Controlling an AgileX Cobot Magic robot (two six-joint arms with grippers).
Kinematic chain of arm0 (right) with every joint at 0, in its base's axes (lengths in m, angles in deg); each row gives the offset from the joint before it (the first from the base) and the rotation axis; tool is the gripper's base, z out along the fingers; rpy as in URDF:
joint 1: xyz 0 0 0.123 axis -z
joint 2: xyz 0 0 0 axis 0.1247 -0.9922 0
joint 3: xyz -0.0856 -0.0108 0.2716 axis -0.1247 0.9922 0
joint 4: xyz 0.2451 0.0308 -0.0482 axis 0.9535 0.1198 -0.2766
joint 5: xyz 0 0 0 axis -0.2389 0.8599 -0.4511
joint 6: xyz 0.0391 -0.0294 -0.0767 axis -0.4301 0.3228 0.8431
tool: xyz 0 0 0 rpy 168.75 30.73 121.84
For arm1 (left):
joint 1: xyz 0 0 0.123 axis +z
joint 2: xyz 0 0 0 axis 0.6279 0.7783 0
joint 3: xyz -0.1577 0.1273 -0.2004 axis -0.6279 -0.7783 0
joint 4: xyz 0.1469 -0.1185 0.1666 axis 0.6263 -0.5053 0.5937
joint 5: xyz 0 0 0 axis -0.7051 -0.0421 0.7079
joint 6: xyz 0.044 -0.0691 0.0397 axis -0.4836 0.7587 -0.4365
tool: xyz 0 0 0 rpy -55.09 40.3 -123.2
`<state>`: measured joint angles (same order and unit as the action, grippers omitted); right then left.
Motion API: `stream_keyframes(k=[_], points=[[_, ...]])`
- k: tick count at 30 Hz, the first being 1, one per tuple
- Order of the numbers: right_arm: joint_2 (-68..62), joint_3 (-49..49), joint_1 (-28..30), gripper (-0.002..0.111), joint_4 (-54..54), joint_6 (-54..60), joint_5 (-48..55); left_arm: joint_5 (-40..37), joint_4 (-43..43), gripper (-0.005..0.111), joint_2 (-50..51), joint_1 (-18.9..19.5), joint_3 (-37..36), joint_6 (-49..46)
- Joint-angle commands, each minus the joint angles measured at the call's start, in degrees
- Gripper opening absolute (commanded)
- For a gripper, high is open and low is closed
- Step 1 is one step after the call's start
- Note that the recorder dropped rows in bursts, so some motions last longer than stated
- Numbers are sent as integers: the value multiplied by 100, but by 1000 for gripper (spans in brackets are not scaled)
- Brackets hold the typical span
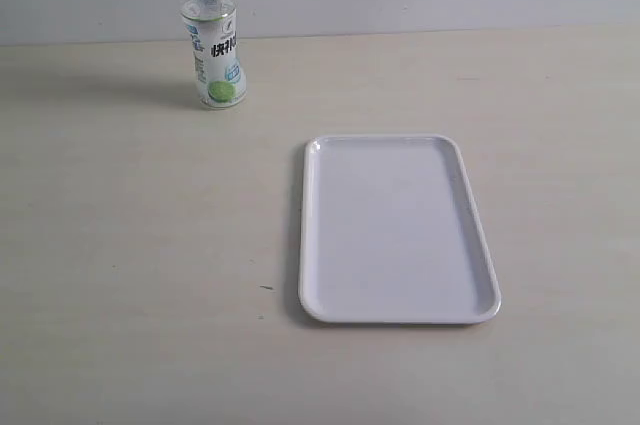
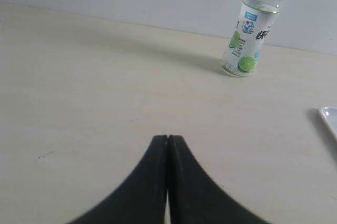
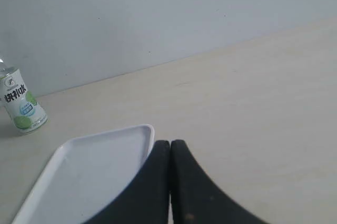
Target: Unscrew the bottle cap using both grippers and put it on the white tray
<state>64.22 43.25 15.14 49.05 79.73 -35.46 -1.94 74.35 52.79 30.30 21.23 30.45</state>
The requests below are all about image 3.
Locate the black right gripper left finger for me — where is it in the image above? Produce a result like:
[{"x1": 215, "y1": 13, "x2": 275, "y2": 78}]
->
[{"x1": 86, "y1": 140, "x2": 170, "y2": 223}]

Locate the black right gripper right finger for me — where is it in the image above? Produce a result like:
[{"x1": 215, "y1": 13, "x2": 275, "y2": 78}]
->
[{"x1": 171, "y1": 140, "x2": 265, "y2": 223}]

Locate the clear plastic drink bottle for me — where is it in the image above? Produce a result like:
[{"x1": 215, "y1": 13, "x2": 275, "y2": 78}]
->
[{"x1": 1, "y1": 60, "x2": 48, "y2": 134}]

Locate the white plastic tray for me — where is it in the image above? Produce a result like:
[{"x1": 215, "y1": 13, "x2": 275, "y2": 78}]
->
[{"x1": 13, "y1": 124, "x2": 155, "y2": 223}]

